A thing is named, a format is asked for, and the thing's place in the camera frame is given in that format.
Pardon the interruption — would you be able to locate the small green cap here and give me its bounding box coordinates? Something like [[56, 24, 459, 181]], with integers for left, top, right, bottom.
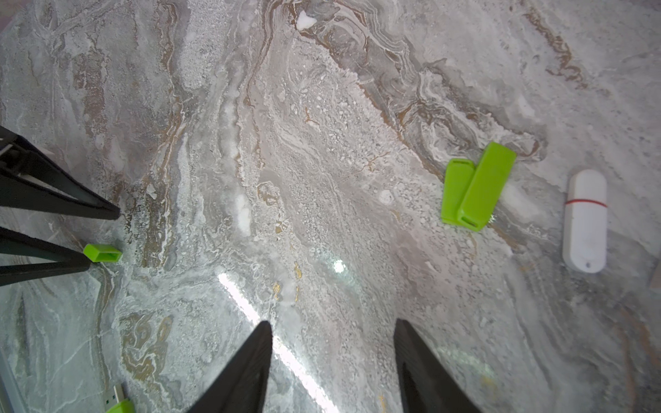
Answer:
[[83, 244, 122, 263], [441, 158, 475, 226]]

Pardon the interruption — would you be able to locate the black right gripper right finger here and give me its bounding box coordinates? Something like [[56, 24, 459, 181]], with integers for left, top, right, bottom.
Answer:
[[394, 318, 480, 413]]

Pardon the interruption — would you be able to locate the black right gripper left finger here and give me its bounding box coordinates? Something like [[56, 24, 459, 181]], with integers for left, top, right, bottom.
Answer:
[[189, 321, 273, 413]]

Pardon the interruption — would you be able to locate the white red usb drive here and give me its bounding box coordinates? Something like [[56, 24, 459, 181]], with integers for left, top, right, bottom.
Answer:
[[562, 170, 608, 274]]

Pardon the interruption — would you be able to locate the green usb drive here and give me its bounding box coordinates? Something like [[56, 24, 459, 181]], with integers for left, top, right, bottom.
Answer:
[[104, 384, 135, 413], [457, 142, 516, 232]]

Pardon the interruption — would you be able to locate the green usb drive front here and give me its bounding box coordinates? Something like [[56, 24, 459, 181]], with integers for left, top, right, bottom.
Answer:
[[104, 384, 135, 413]]

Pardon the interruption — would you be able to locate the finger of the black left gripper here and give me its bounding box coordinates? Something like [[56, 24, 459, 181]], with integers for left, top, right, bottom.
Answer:
[[1, 127, 120, 220], [1, 227, 91, 287]]

